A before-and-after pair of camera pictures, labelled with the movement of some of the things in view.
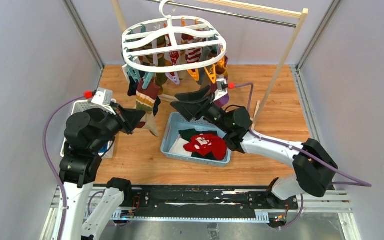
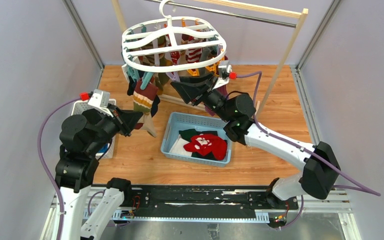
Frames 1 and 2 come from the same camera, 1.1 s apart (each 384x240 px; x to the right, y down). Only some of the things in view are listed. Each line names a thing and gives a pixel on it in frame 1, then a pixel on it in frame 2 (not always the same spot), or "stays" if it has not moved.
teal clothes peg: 147,77 stays
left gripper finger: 129,118 stays
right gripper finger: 201,94 → 203,79
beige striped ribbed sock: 145,99 stays
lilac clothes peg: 175,78 stays
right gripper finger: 190,110 → 190,92
